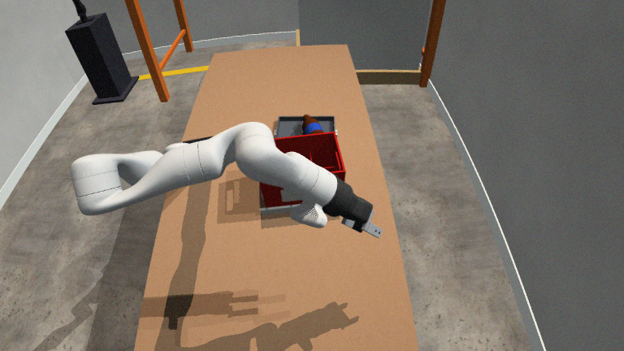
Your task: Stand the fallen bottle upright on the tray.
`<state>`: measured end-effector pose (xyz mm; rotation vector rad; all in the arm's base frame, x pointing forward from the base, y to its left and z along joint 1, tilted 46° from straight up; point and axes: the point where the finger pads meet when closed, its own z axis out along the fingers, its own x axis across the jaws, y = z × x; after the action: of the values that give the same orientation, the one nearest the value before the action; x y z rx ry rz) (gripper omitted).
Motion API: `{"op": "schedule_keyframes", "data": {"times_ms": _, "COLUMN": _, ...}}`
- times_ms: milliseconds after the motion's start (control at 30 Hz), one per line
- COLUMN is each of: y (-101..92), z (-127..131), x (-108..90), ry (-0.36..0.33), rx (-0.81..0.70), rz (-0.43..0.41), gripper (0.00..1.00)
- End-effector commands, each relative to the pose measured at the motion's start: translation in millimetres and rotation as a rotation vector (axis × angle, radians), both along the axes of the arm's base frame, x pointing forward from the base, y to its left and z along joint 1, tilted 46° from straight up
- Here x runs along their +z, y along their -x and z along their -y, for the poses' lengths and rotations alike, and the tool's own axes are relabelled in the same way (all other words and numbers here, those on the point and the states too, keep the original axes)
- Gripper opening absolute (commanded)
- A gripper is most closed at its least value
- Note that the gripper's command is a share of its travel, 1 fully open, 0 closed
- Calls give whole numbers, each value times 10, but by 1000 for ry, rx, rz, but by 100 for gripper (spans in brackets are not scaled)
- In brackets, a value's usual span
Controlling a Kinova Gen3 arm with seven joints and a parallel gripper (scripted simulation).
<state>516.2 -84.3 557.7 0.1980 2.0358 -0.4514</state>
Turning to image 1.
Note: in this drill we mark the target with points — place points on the brown bottle with blue label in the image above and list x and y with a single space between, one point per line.
311 125

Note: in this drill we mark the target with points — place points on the red crate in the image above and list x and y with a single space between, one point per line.
321 149

